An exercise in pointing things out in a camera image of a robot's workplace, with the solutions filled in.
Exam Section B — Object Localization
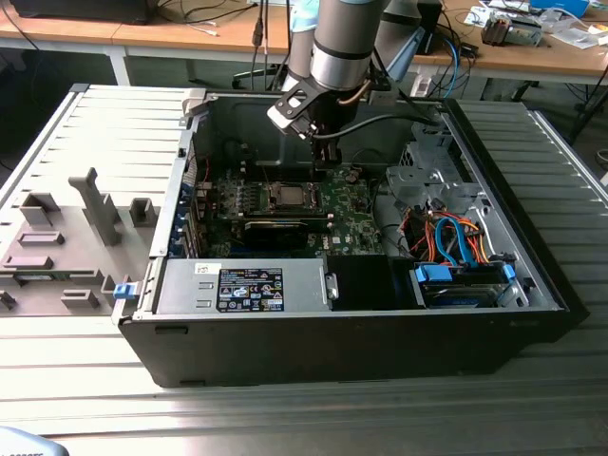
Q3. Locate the white camera with black bracket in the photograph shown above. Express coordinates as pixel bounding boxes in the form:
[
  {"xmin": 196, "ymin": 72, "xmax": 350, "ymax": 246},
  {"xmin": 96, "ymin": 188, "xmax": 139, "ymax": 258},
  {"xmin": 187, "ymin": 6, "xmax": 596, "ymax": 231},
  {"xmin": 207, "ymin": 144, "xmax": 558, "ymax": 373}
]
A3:
[{"xmin": 265, "ymin": 87, "xmax": 315, "ymax": 139}]

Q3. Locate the green motherboard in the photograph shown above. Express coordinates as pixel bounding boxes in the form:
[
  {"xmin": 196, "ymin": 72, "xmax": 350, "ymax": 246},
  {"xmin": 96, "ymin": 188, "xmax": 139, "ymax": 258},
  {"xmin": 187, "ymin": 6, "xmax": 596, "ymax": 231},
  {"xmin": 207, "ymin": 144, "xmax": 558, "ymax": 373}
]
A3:
[{"xmin": 197, "ymin": 163, "xmax": 387, "ymax": 260}]

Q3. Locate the copper coloured tube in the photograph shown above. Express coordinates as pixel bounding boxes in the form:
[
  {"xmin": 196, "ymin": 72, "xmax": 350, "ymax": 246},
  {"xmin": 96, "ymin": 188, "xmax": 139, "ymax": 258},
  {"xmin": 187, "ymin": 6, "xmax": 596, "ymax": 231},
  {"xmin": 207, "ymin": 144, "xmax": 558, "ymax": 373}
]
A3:
[{"xmin": 335, "ymin": 79, "xmax": 372, "ymax": 106}]

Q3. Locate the thick black camera cable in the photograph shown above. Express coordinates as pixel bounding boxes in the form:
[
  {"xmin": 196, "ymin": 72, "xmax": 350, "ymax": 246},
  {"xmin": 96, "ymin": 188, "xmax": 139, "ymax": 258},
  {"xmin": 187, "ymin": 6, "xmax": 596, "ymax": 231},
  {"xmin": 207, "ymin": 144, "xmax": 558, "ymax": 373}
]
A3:
[{"xmin": 311, "ymin": 47, "xmax": 443, "ymax": 142}]

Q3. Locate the silver power supply black label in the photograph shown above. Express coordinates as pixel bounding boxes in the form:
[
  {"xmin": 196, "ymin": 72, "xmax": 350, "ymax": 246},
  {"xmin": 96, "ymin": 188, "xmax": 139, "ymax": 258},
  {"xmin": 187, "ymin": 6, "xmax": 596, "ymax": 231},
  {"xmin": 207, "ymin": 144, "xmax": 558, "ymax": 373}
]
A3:
[{"xmin": 152, "ymin": 257, "xmax": 333, "ymax": 317}]

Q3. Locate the black pc case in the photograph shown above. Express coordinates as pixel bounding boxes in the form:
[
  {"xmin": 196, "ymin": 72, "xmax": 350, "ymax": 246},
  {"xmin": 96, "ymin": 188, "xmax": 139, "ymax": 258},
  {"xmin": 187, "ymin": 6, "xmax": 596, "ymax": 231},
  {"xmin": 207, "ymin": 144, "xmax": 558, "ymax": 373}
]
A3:
[{"xmin": 111, "ymin": 84, "xmax": 590, "ymax": 389}]

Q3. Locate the copper fin cpu cooler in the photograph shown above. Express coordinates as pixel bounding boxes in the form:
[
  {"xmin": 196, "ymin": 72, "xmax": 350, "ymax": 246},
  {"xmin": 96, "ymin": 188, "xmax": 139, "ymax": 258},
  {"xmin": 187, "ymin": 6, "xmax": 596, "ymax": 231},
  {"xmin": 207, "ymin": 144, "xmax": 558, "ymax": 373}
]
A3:
[{"xmin": 481, "ymin": 11, "xmax": 510, "ymax": 48}]

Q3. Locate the thin metal locking lever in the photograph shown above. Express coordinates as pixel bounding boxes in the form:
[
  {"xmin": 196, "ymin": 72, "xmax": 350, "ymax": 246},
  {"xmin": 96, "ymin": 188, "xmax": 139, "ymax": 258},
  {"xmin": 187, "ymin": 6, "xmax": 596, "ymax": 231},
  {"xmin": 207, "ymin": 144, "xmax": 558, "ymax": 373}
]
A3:
[{"xmin": 255, "ymin": 150, "xmax": 275, "ymax": 190}]

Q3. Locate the small white camera box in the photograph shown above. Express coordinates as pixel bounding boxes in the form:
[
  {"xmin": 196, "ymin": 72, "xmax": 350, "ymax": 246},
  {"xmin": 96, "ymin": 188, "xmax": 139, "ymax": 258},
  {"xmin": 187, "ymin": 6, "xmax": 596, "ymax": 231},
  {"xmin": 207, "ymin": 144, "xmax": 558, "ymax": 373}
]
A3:
[{"xmin": 368, "ymin": 70, "xmax": 393, "ymax": 104}]

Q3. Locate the black device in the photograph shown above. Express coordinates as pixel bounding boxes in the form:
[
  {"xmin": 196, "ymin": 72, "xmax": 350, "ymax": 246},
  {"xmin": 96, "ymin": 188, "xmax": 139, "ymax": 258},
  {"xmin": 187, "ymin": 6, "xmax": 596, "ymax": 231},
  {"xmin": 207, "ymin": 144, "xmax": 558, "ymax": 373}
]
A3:
[{"xmin": 9, "ymin": 0, "xmax": 154, "ymax": 26}]

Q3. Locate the grey rounded device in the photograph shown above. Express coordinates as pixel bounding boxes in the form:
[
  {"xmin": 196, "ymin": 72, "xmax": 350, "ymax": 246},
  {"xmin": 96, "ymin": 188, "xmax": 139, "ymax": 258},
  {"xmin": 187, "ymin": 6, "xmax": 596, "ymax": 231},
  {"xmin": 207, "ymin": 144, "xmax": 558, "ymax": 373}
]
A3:
[{"xmin": 0, "ymin": 426, "xmax": 64, "ymax": 456}]

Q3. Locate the grey optical drive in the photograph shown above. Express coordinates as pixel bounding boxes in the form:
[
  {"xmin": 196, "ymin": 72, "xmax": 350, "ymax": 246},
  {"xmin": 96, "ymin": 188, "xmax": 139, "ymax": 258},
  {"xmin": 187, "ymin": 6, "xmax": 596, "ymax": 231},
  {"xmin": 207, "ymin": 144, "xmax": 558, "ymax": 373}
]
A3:
[{"xmin": 506, "ymin": 16, "xmax": 545, "ymax": 48}]

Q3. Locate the cpu socket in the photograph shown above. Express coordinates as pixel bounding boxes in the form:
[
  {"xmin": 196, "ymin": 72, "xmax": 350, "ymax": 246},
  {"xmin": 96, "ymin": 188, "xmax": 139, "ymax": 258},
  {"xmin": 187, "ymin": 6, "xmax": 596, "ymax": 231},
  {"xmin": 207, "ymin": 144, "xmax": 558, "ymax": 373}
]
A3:
[{"xmin": 265, "ymin": 180, "xmax": 319, "ymax": 213}]

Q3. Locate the blue box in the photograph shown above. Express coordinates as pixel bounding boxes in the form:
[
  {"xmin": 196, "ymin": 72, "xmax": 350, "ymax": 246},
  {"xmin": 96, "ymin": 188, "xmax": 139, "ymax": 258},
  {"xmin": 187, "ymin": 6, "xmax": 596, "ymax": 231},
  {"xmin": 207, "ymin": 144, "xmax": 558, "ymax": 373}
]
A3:
[{"xmin": 529, "ymin": 0, "xmax": 591, "ymax": 18}]

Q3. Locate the black graphics card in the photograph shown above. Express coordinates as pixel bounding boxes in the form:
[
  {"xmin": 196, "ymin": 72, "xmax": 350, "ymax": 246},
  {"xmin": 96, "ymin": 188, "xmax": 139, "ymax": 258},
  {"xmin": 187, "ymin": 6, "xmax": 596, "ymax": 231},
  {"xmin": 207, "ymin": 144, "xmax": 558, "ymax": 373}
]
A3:
[{"xmin": 241, "ymin": 218, "xmax": 311, "ymax": 252}]

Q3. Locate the green RAM stick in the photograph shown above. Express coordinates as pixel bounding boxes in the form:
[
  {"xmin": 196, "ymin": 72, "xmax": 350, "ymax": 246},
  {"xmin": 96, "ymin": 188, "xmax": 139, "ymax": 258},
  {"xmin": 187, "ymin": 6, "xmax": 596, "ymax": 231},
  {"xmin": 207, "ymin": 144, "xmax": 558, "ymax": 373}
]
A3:
[{"xmin": 242, "ymin": 214, "xmax": 330, "ymax": 226}]

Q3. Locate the black hanging cable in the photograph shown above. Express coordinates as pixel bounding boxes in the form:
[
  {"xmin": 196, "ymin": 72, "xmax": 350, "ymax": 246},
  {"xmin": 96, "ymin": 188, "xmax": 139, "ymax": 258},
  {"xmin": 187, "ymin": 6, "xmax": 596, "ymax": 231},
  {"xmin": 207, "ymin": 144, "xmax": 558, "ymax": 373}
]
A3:
[{"xmin": 251, "ymin": 0, "xmax": 270, "ymax": 91}]

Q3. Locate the silver metal drive cage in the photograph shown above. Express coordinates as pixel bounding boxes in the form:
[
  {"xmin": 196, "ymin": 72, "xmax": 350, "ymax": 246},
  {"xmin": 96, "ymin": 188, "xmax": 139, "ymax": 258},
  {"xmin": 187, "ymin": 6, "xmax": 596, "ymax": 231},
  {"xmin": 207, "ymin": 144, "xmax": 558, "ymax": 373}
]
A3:
[{"xmin": 384, "ymin": 116, "xmax": 482, "ymax": 211}]

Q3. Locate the grey parts rack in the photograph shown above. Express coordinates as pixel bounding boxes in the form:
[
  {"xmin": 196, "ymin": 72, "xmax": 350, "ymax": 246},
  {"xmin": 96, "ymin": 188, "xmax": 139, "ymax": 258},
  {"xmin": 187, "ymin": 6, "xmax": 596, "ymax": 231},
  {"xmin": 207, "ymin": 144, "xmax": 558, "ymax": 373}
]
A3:
[{"xmin": 0, "ymin": 165, "xmax": 162, "ymax": 318}]

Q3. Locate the clear plastic bag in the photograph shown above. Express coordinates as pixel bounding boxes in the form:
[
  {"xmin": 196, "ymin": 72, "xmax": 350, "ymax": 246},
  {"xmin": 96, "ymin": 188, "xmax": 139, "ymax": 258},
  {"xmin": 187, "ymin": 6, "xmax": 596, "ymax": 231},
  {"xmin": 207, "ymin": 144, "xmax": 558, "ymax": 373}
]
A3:
[{"xmin": 553, "ymin": 26, "xmax": 608, "ymax": 50}]

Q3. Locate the wooden desk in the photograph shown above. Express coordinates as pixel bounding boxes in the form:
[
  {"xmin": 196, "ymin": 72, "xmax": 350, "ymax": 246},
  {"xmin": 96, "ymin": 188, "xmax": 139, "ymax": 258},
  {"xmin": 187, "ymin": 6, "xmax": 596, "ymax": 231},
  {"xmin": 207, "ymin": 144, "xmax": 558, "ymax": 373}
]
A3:
[{"xmin": 0, "ymin": 0, "xmax": 608, "ymax": 86}]

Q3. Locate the black box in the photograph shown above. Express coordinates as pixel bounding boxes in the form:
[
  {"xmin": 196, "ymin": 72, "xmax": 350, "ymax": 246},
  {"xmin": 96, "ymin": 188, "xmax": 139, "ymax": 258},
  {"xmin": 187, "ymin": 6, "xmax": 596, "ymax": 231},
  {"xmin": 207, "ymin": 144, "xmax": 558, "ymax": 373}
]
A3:
[{"xmin": 420, "ymin": 2, "xmax": 444, "ymax": 56}]

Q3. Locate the hard disk in blue carrier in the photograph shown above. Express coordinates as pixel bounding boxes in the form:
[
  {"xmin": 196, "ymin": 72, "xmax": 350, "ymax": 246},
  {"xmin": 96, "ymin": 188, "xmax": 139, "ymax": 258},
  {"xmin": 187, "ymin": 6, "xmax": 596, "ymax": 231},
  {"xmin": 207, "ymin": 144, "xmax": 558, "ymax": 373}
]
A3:
[{"xmin": 408, "ymin": 260, "xmax": 518, "ymax": 311}]

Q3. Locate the orange wire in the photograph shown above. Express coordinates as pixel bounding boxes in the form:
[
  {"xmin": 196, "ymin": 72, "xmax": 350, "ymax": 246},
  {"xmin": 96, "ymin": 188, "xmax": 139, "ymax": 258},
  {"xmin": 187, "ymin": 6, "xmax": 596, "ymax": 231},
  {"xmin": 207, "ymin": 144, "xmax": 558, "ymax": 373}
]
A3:
[{"xmin": 458, "ymin": 218, "xmax": 493, "ymax": 265}]

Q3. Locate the thin black loop wire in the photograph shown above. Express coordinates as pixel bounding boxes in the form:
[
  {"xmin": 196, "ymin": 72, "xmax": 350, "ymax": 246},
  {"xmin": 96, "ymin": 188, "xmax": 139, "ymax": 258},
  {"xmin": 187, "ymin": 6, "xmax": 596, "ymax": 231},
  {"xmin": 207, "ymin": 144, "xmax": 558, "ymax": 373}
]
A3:
[{"xmin": 351, "ymin": 148, "xmax": 387, "ymax": 173}]

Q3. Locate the blue network cable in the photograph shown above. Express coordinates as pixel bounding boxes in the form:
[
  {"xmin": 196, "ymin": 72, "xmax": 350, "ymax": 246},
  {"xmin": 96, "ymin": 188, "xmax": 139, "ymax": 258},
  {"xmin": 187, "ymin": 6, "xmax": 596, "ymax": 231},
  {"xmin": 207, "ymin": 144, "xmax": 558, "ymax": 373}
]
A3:
[{"xmin": 444, "ymin": 37, "xmax": 466, "ymax": 100}]

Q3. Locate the blue wire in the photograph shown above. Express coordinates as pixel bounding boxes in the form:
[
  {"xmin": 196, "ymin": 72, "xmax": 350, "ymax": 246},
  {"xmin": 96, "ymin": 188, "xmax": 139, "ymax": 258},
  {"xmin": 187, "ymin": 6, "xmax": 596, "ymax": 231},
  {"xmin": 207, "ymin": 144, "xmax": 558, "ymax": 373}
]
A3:
[{"xmin": 434, "ymin": 216, "xmax": 472, "ymax": 267}]

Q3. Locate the red wire bundle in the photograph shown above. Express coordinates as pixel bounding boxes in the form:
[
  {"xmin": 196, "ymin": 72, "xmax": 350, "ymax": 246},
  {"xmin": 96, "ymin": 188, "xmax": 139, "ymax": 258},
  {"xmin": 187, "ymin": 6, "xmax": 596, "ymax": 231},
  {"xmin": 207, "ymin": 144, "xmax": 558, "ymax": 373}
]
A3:
[{"xmin": 407, "ymin": 213, "xmax": 441, "ymax": 260}]

